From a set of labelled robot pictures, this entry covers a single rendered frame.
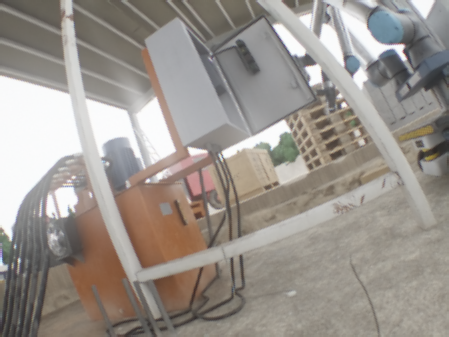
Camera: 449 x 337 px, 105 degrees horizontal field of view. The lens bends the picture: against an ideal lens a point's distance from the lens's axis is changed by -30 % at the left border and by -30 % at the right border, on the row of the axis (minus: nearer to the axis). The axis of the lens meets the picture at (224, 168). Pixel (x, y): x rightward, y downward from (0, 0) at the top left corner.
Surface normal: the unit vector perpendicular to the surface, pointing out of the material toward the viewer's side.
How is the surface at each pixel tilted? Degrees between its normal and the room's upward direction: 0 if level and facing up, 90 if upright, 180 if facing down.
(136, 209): 90
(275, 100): 90
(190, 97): 90
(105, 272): 90
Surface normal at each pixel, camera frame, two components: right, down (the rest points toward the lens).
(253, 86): -0.52, 0.08
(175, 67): -0.33, -0.01
